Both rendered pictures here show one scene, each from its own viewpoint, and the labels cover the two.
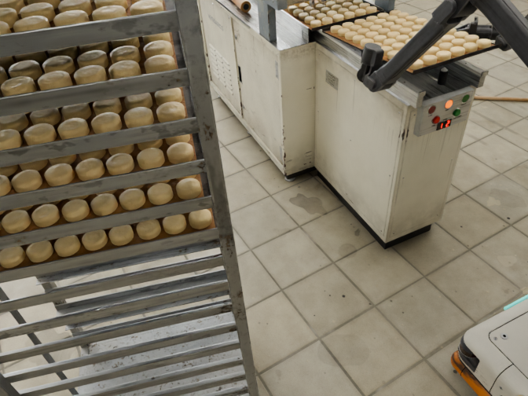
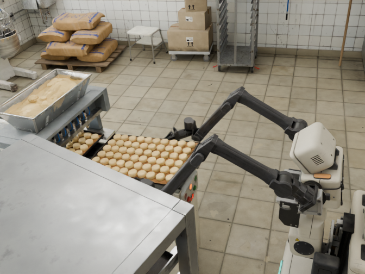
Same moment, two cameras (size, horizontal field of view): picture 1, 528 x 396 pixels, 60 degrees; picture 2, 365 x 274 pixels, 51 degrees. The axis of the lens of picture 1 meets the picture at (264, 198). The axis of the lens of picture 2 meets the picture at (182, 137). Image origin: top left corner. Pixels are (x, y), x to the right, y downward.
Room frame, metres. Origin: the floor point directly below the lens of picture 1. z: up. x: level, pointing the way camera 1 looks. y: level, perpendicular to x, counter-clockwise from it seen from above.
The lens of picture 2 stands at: (0.30, 0.42, 2.32)
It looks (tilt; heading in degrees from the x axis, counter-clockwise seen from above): 35 degrees down; 317
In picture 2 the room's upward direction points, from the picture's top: 5 degrees counter-clockwise
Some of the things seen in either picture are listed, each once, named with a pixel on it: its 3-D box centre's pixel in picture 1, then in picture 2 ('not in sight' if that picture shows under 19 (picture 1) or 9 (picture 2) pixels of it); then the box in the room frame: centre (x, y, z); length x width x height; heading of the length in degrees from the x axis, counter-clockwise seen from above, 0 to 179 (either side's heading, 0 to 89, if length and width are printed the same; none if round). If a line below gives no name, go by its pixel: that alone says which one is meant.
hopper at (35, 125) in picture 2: not in sight; (49, 100); (2.31, -0.41, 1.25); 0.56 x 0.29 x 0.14; 111
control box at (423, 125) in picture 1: (443, 111); (188, 191); (1.50, -0.72, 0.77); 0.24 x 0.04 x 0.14; 111
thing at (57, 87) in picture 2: not in sight; (48, 97); (2.31, -0.41, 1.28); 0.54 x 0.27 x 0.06; 111
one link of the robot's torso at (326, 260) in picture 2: not in sight; (312, 248); (0.80, -0.94, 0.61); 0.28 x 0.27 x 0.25; 112
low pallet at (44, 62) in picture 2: not in sight; (82, 56); (5.43, -2.41, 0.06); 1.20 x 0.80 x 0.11; 29
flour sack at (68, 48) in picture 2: not in sight; (71, 45); (5.33, -2.21, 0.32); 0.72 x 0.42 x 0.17; 31
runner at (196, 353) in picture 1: (134, 365); not in sight; (0.65, 0.39, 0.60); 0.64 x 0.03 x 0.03; 99
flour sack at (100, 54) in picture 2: not in sight; (98, 49); (5.17, -2.56, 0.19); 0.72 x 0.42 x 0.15; 121
